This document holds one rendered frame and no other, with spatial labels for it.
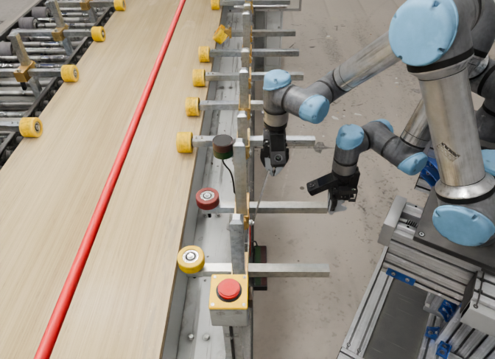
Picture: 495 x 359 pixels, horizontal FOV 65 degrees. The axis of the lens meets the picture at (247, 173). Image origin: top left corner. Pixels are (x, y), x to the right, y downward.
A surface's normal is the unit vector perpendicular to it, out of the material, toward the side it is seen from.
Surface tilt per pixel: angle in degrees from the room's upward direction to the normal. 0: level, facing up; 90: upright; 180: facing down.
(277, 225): 0
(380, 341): 0
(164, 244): 0
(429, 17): 83
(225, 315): 90
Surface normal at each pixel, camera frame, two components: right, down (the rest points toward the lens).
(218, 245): -0.01, -0.74
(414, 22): -0.72, 0.39
